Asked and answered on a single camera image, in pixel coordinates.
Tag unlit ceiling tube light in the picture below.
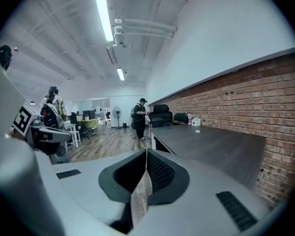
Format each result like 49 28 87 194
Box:
105 45 118 65

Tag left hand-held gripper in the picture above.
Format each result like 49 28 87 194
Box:
11 103 73 164

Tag low black office chair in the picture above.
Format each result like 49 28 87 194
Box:
173 112 189 126

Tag black backpack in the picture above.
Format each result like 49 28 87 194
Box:
40 103 61 130

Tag green cloth table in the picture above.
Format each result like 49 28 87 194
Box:
76 118 99 138

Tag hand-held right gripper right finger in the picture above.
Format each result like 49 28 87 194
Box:
135 148 273 236

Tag white wooden chair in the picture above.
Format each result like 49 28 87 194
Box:
63 120 82 149

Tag black headrest office chair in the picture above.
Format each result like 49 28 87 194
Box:
148 104 174 128

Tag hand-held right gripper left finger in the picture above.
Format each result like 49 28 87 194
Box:
51 148 148 235

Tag black standing fan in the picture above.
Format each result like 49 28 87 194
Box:
112 105 124 130

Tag white ceiling pipes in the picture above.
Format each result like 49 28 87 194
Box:
114 17 178 48

